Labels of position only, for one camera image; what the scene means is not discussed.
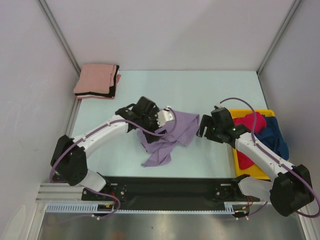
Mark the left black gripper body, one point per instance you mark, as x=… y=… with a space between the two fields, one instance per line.
x=149 y=121

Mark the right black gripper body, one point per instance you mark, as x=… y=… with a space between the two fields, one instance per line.
x=214 y=134

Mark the purple t shirt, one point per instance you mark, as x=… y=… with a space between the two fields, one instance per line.
x=160 y=151

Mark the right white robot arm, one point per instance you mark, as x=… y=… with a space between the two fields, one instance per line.
x=289 y=187

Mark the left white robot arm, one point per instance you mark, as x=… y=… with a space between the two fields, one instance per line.
x=70 y=156

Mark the red t shirt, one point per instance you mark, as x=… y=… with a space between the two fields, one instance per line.
x=244 y=161

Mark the folded black t shirt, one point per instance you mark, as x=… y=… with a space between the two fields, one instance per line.
x=112 y=93

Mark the navy blue t shirt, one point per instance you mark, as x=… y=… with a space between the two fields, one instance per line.
x=268 y=132

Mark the yellow plastic bin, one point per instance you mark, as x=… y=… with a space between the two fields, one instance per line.
x=254 y=170

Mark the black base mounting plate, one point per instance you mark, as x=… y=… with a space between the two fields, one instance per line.
x=175 y=194

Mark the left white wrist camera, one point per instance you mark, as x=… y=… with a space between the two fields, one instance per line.
x=164 y=116

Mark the slotted cable duct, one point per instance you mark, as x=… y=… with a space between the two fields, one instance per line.
x=96 y=209

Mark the aluminium frame rail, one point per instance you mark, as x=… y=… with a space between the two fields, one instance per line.
x=59 y=193

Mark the right corner aluminium post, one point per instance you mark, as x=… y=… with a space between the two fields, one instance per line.
x=279 y=34

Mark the corner aluminium post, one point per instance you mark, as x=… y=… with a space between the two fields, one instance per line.
x=279 y=34
x=49 y=16

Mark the left corner aluminium post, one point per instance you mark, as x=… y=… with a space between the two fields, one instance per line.
x=49 y=16

